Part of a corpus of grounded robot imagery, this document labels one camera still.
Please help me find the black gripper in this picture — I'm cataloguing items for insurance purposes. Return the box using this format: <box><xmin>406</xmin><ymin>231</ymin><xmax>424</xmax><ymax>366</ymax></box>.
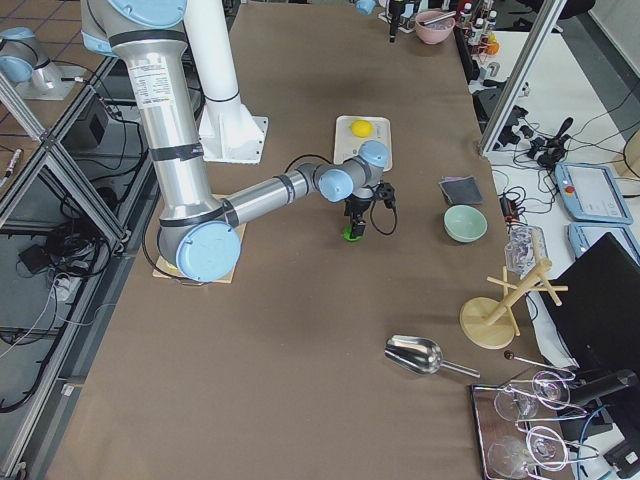
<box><xmin>344</xmin><ymin>186</ymin><xmax>377</xmax><ymax>236</ymax></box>

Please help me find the green lime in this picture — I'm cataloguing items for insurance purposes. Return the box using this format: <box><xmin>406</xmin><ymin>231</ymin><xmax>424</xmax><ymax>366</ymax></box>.
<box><xmin>342</xmin><ymin>226</ymin><xmax>363</xmax><ymax>242</ymax></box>

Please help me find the yellow lemon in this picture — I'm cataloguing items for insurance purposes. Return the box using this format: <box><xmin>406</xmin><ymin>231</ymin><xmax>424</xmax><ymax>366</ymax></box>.
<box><xmin>349</xmin><ymin>119</ymin><xmax>374</xmax><ymax>138</ymax></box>

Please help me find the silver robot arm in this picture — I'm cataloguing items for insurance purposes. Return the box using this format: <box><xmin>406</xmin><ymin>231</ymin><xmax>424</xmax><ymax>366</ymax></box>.
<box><xmin>81</xmin><ymin>1</ymin><xmax>389</xmax><ymax>283</ymax></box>

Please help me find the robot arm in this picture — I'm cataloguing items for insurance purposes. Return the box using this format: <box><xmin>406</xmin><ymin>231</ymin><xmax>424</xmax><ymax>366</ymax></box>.
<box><xmin>1</xmin><ymin>27</ymin><xmax>66</xmax><ymax>100</ymax></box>

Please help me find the white rabbit tray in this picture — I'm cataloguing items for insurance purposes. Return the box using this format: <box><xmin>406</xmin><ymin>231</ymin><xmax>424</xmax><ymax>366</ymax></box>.
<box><xmin>333</xmin><ymin>115</ymin><xmax>393</xmax><ymax>172</ymax></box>

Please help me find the black glass rack tray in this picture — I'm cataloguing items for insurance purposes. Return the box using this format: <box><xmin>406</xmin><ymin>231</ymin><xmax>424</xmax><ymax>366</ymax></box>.
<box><xmin>470</xmin><ymin>385</ymin><xmax>599</xmax><ymax>479</ymax></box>

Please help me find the mint green bowl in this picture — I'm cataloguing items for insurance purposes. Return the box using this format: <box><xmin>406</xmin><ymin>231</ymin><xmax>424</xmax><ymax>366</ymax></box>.
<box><xmin>444</xmin><ymin>205</ymin><xmax>488</xmax><ymax>243</ymax></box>

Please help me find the grey folded cloth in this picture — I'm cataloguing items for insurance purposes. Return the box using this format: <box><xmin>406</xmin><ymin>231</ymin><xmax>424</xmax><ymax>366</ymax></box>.
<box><xmin>439</xmin><ymin>176</ymin><xmax>484</xmax><ymax>206</ymax></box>

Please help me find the metal scoop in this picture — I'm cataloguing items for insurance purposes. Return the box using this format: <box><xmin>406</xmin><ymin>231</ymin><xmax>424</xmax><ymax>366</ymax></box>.
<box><xmin>384</xmin><ymin>335</ymin><xmax>480</xmax><ymax>379</ymax></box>

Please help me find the wooden cup tree stand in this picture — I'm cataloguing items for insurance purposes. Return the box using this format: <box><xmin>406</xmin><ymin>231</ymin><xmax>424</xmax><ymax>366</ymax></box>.
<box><xmin>459</xmin><ymin>257</ymin><xmax>569</xmax><ymax>349</ymax></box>

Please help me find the clear plastic cup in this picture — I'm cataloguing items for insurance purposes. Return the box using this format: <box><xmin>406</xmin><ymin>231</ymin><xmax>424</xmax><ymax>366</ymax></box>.
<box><xmin>505</xmin><ymin>226</ymin><xmax>547</xmax><ymax>277</ymax></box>

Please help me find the pink bowl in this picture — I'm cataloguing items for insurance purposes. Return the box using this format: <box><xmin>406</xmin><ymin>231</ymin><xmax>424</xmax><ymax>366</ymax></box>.
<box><xmin>415</xmin><ymin>10</ymin><xmax>456</xmax><ymax>45</ymax></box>

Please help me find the blue teach pendant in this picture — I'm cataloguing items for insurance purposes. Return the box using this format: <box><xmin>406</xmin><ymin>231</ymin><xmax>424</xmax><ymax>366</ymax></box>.
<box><xmin>554</xmin><ymin>162</ymin><xmax>633</xmax><ymax>225</ymax></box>
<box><xmin>567</xmin><ymin>222</ymin><xmax>639</xmax><ymax>262</ymax></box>

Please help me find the wine glass upper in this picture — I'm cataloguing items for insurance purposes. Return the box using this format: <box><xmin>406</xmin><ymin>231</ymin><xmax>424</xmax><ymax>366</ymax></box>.
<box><xmin>494</xmin><ymin>371</ymin><xmax>570</xmax><ymax>421</ymax></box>

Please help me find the wine glass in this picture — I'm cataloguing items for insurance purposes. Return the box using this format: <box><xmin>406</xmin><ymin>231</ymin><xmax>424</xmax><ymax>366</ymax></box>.
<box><xmin>486</xmin><ymin>426</ymin><xmax>569</xmax><ymax>479</ymax></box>
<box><xmin>494</xmin><ymin>371</ymin><xmax>570</xmax><ymax>421</ymax></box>

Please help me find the black monitor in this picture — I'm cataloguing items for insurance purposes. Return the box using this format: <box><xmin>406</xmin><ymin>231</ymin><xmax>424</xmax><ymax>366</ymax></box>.
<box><xmin>545</xmin><ymin>233</ymin><xmax>639</xmax><ymax>372</ymax></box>

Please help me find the wine glass lower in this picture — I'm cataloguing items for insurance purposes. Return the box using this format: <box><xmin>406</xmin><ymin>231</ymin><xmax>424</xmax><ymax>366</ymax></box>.
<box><xmin>486</xmin><ymin>426</ymin><xmax>569</xmax><ymax>479</ymax></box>

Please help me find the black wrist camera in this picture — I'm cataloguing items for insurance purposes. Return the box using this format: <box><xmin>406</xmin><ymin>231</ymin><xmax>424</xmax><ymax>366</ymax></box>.
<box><xmin>376</xmin><ymin>182</ymin><xmax>396</xmax><ymax>211</ymax></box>

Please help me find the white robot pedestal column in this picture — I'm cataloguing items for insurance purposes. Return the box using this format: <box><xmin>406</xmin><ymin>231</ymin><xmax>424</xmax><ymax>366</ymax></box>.
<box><xmin>183</xmin><ymin>0</ymin><xmax>268</xmax><ymax>164</ymax></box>

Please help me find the aluminium frame post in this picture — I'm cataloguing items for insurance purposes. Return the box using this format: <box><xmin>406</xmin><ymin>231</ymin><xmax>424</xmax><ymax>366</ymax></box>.
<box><xmin>478</xmin><ymin>0</ymin><xmax>566</xmax><ymax>156</ymax></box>

